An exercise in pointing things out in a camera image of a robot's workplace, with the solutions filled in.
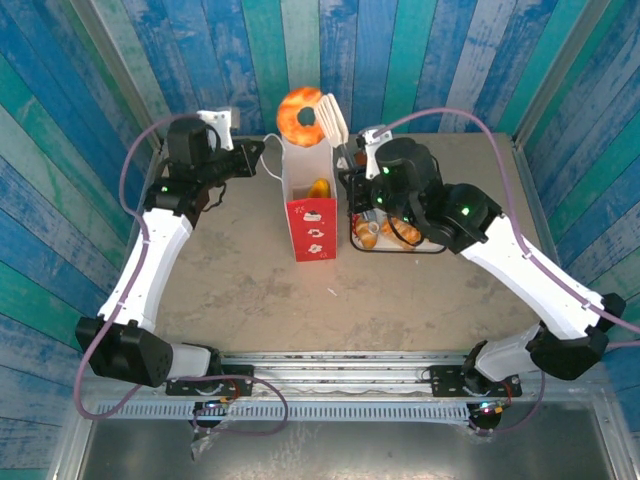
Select orange fake donut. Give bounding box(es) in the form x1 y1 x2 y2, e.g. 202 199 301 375
276 86 326 148

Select fake croissant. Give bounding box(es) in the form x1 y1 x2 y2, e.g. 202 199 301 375
352 219 381 250
380 215 424 249

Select grey metal table edge rail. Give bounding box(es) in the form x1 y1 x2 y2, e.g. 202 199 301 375
510 134 571 281

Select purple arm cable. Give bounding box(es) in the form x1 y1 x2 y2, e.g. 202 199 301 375
380 107 640 437
72 113 291 436

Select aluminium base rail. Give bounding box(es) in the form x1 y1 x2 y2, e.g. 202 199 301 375
214 351 474 401

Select grey metal frame post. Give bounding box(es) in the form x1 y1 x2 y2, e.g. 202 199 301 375
512 0 604 146
69 0 164 146

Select red white paper bag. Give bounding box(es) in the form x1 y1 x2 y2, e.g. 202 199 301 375
259 130 341 264

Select white metal tongs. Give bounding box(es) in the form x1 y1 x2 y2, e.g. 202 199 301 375
317 93 381 224

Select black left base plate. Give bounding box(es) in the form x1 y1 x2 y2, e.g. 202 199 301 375
164 364 255 397

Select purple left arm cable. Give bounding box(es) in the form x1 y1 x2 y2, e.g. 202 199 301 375
72 113 291 436

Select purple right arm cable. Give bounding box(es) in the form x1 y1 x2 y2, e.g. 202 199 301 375
380 107 640 437

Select grey metal sheet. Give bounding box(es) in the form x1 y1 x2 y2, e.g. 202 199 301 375
79 418 619 480

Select small electronics board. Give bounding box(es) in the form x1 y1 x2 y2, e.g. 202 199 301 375
469 397 511 419
192 397 236 416

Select white strawberry print tray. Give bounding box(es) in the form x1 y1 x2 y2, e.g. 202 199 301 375
348 209 449 255

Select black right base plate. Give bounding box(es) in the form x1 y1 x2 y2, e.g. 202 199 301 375
429 365 524 399

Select white slotted cable duct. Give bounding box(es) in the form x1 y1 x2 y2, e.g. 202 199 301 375
92 402 474 422

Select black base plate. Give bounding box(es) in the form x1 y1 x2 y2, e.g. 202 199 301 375
429 365 524 399
164 364 255 397

